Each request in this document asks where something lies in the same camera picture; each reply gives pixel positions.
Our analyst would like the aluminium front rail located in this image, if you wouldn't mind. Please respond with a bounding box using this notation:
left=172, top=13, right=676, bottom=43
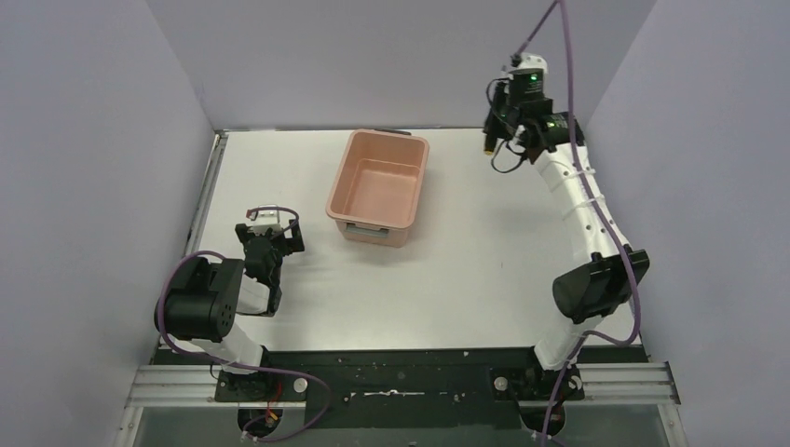
left=126, top=363, right=680, bottom=409

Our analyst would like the aluminium rail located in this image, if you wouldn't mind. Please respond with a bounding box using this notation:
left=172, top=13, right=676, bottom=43
left=184, top=130, right=228, bottom=254
left=126, top=363, right=680, bottom=409

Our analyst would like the aluminium left side rail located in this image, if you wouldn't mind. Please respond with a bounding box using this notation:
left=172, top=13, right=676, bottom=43
left=184, top=130, right=228, bottom=254

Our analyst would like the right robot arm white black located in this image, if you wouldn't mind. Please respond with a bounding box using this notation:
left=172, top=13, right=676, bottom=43
left=484, top=68, right=649, bottom=400

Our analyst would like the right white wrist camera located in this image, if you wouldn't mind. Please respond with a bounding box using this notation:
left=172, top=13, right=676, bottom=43
left=507, top=52, right=548, bottom=75

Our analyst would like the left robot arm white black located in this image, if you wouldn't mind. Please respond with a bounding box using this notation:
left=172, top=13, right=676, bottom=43
left=154, top=218, right=305, bottom=400

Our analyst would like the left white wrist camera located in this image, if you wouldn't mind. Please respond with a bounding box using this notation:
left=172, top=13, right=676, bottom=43
left=246, top=205, right=281, bottom=236

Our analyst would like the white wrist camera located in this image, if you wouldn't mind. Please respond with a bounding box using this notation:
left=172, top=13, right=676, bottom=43
left=507, top=52, right=548, bottom=75
left=246, top=205, right=281, bottom=236

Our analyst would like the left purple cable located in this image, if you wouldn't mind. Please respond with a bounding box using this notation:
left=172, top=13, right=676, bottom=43
left=157, top=206, right=333, bottom=444

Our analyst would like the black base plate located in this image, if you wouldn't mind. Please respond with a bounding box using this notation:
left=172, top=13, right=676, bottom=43
left=131, top=348, right=665, bottom=440

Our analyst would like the pink plastic bin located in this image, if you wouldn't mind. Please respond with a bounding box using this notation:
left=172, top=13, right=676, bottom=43
left=325, top=129, right=429, bottom=248

